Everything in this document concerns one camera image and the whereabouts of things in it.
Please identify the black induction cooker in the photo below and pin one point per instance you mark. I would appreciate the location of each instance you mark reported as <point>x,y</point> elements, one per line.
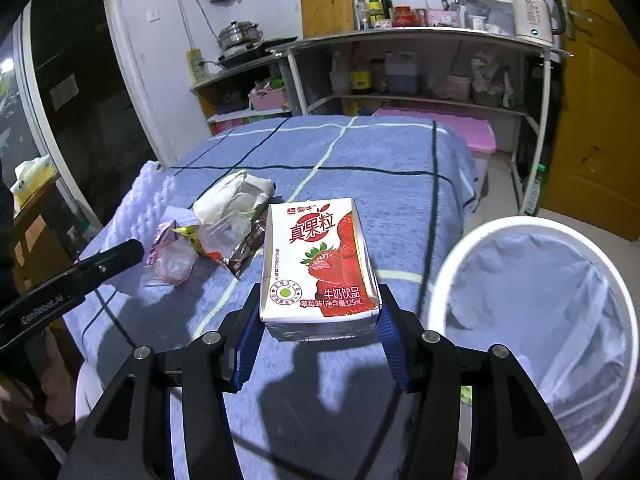
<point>255,50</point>

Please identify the pink knife holder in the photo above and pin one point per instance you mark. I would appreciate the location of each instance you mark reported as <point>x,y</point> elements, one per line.
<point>442,17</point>

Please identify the pink lidded storage box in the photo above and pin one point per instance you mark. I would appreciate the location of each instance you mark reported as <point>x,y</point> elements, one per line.
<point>440,127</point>

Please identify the white plastic bottle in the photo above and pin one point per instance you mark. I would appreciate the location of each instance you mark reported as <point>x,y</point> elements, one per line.
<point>340,75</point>

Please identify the white round trash bin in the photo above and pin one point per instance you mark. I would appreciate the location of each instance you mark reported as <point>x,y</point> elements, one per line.
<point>525,225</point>

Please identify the clear storage container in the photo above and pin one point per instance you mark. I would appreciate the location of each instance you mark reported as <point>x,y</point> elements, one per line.
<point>487,15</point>

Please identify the white metal shelf unit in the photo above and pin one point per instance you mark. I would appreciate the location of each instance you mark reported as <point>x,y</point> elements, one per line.
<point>400,35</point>

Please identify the brown coffee wrapper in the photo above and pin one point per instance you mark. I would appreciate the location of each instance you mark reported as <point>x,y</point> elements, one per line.
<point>245,255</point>

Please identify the pinkish clear plastic bag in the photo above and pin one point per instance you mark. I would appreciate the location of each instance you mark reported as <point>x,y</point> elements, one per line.
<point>172,265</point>

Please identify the large oil jug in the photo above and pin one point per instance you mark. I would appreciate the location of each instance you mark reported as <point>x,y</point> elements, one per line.
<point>401,75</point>

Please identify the blue plaid blanket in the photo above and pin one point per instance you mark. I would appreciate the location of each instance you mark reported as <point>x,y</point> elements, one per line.
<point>375,175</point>

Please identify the yellow snack wrapper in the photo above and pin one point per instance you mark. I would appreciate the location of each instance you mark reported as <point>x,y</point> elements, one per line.
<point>187,232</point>

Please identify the dark sauce bottle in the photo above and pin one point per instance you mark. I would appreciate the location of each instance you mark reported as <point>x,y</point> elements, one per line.
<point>386,4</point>

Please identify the strawberry milk carton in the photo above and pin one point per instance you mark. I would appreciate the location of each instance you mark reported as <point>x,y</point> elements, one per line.
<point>320,260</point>

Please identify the clear plastic bottle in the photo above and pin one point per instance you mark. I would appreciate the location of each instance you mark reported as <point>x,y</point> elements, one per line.
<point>362,15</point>

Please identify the white electric kettle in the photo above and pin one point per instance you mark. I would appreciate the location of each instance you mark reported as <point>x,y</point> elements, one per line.
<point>532,15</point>

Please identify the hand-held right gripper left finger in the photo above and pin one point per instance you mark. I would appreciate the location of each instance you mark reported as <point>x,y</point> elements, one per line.
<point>247,345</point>

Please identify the crumpled white tissue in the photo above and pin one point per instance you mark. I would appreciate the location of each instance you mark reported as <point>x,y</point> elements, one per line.
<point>225,195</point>

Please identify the yellow label sauce bottle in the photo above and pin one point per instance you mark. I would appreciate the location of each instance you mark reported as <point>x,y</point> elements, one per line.
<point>375,7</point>

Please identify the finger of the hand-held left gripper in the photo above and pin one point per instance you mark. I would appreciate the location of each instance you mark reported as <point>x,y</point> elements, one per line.
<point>120,255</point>

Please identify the steel pot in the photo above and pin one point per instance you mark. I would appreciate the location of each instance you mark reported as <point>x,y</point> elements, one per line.
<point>240,35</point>

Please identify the white knitted cloth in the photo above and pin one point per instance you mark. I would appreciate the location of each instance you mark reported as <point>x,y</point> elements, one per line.
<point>145,190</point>

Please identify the low wooden side shelf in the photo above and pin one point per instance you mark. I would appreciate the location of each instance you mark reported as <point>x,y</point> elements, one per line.
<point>220,82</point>

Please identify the pink basket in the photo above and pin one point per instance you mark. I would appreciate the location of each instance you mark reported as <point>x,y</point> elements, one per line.
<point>267,100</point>

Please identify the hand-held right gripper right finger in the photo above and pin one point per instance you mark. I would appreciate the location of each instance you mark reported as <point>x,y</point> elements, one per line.
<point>392,345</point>

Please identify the yellowed power strip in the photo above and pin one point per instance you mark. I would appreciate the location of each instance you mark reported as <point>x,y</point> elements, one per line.
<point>196,65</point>

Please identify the red lidded jar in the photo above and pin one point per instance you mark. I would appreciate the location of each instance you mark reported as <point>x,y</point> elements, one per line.
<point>403,17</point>

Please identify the white wall switch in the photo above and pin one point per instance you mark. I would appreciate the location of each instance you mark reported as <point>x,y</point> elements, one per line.
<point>153,15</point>

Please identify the yellow wooden door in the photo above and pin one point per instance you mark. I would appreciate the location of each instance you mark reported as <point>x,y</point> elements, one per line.
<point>590,110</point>

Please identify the crumpled plastic bags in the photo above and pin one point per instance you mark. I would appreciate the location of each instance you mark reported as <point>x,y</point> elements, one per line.
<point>490,80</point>

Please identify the yellow label oil bottle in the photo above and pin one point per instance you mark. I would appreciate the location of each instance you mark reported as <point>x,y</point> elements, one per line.
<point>361,77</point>

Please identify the green glass bottle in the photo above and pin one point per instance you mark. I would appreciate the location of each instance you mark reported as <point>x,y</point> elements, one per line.
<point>535,190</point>

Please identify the wooden cutting board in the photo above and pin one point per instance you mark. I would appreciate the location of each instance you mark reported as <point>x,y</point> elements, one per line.
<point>327,5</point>

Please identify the clear plastic wrapper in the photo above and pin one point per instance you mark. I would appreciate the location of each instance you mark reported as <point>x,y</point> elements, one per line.
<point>225,235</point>

